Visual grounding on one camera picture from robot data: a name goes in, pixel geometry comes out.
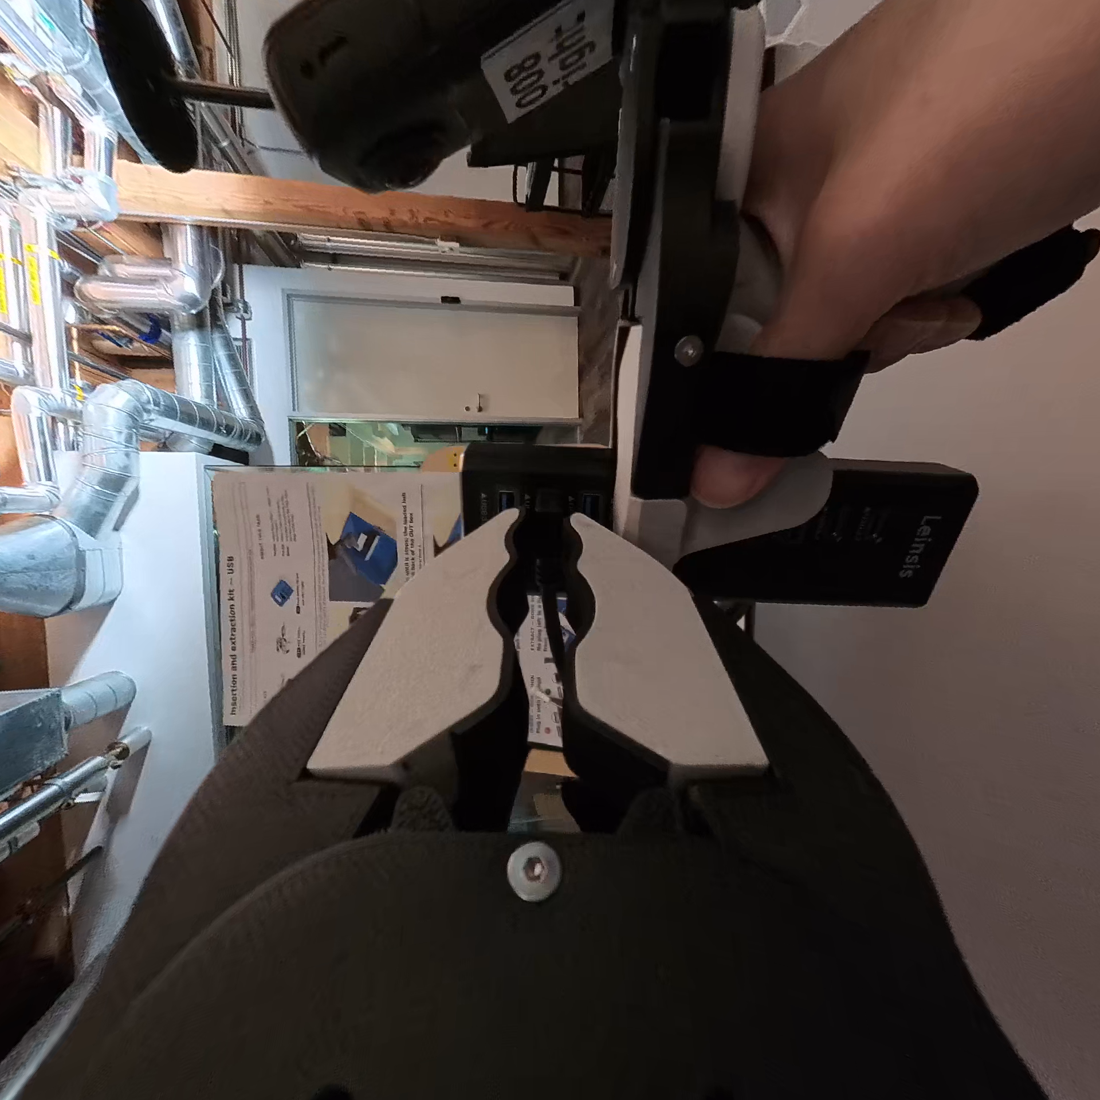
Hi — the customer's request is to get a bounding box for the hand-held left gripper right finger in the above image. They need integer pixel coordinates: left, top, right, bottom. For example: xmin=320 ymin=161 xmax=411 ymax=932
xmin=561 ymin=514 xmax=770 ymax=834

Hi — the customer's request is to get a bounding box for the black multi-port USB hub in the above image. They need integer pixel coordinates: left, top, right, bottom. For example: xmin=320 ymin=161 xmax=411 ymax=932
xmin=461 ymin=441 xmax=981 ymax=610

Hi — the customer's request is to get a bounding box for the rectangular metal duct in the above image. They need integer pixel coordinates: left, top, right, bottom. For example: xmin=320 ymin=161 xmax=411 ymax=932
xmin=0 ymin=672 xmax=139 ymax=779

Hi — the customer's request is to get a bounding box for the black USB cable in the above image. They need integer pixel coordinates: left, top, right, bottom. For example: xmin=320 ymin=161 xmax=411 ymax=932
xmin=529 ymin=487 xmax=576 ymax=694

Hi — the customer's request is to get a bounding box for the corrugated silver duct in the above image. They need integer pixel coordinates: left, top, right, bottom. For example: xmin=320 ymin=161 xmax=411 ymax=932
xmin=168 ymin=220 xmax=267 ymax=453

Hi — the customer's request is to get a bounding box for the large smooth silver duct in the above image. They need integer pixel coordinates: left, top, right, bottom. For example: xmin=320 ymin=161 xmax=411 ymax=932
xmin=0 ymin=384 xmax=144 ymax=618

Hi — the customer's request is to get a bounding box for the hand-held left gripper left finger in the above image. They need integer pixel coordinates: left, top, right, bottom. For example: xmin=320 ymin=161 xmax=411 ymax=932
xmin=306 ymin=509 xmax=525 ymax=834

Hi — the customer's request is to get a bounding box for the wooden post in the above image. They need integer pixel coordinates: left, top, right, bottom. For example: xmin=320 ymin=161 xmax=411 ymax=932
xmin=112 ymin=159 xmax=617 ymax=259

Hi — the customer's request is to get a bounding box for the printed instruction sheet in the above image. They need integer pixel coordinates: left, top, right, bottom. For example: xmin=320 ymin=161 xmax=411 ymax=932
xmin=213 ymin=468 xmax=620 ymax=752

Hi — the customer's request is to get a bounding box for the white door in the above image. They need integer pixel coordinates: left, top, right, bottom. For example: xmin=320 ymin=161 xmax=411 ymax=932
xmin=284 ymin=291 xmax=584 ymax=424

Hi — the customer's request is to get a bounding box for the metal strut rod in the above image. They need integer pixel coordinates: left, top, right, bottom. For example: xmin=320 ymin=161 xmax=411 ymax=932
xmin=0 ymin=726 xmax=154 ymax=853

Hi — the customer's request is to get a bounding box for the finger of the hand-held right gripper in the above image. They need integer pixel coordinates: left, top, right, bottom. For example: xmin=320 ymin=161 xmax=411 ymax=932
xmin=677 ymin=451 xmax=834 ymax=566
xmin=613 ymin=323 xmax=691 ymax=564

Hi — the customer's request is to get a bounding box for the person's right hand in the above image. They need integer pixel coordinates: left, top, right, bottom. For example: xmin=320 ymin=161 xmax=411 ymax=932
xmin=692 ymin=0 xmax=1100 ymax=510

